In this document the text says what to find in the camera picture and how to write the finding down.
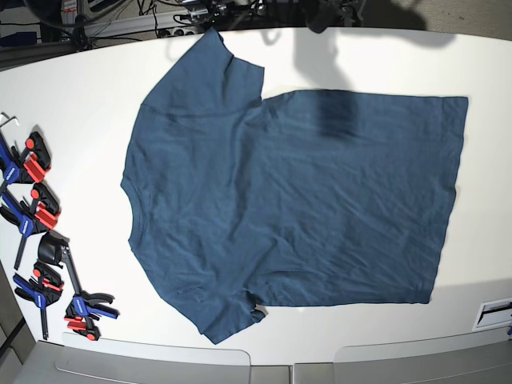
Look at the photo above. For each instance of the dark blue T-shirt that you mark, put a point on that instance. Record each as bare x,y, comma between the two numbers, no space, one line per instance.
308,198

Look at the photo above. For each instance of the white power strip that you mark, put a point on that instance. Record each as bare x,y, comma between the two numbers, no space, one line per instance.
175,32

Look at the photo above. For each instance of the blue red bar clamp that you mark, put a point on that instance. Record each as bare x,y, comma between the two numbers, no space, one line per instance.
85,309
27,167
38,217
43,289

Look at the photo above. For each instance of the top blue red bar clamp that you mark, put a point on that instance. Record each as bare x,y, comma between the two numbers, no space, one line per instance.
27,167

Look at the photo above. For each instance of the silver hex key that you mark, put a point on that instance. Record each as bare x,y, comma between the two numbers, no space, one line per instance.
6,119

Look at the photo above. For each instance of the right grey tray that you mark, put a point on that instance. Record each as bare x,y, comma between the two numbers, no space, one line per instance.
424,361

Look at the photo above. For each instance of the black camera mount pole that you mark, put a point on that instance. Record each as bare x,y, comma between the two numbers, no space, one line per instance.
321,14

